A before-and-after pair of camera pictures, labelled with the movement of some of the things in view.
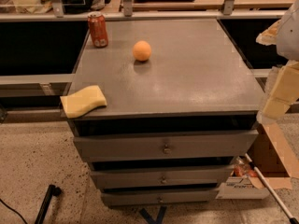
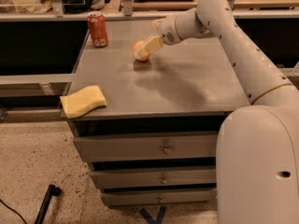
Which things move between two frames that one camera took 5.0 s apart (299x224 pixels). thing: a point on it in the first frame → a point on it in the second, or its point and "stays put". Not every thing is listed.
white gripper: (289, 38) → (165, 30)
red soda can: (98, 29) stays put
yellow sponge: (83, 102) stays put
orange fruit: (142, 50) stays put
